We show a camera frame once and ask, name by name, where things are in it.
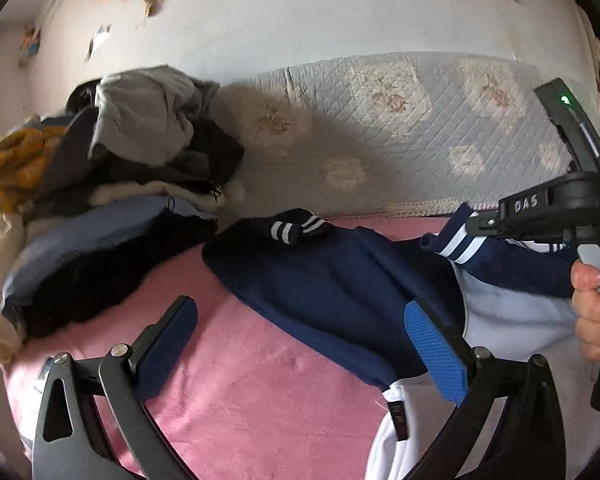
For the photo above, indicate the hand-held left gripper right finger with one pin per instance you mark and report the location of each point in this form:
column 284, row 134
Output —
column 435, row 355

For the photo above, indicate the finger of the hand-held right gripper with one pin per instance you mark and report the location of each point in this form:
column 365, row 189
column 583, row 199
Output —
column 485, row 222

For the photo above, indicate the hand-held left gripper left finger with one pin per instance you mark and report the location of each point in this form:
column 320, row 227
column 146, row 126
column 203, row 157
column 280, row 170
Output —
column 165, row 355

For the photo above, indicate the white and navy varsity jacket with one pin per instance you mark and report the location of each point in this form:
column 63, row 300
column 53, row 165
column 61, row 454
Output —
column 330, row 300

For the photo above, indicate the pile of clothes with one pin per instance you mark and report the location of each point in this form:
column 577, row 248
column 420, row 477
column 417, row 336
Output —
column 140, row 120

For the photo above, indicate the person's right hand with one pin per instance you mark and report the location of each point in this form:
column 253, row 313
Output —
column 595, row 320

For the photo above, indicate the pink fleece blanket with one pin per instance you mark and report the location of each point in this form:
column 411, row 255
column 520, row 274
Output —
column 260, row 410

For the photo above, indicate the quilted floral cover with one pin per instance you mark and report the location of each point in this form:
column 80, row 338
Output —
column 380, row 110

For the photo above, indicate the torn wall sticker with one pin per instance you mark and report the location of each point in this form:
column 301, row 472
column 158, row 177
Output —
column 30, row 45
column 99, row 40

